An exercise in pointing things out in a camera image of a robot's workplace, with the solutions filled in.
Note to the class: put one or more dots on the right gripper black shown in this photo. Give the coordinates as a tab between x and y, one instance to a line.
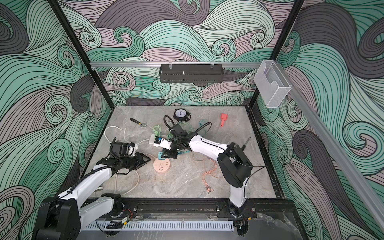
169	153

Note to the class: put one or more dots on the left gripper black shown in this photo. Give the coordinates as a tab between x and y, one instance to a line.
139	159

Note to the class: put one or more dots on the pink round socket with cable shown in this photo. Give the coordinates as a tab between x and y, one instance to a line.
160	166

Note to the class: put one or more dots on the light green charger plug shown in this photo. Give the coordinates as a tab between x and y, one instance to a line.
157	130

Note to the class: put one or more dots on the white power strip coloured sockets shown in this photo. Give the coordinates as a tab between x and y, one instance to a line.
124	134

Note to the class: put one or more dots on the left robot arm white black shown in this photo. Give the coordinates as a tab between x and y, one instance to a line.
63	217

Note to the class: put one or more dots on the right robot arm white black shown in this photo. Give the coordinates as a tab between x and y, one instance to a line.
233	162

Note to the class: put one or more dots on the black adjustable wrench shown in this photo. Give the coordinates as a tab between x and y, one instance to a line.
141	124

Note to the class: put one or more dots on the black pressure gauge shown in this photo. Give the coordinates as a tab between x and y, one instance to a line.
182	115

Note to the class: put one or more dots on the red plastic clamp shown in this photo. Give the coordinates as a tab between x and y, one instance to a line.
223	118

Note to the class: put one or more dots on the black perforated metal tray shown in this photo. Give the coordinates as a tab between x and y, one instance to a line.
200	74

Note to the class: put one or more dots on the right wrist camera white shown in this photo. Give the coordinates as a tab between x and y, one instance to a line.
160	142

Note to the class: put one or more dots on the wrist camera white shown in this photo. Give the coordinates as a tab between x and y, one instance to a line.
131	149
160	142

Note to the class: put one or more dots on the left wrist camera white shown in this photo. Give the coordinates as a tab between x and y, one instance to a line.
131	149

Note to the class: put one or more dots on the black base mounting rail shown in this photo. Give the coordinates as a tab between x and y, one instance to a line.
220	207

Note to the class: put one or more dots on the black handled screwdriver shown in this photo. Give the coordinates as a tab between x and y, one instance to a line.
245	144

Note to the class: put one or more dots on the white slotted cable duct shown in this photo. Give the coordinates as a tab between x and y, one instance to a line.
182	225

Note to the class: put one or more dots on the aluminium rail back wall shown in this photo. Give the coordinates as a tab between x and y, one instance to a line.
137	64

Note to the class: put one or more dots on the aluminium rail wall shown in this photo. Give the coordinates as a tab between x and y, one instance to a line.
137	64
307	102

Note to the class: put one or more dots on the clear plastic wall holder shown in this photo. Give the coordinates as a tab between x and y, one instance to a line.
272	83

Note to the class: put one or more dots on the aluminium rail right wall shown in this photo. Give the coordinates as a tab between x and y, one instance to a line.
307	102

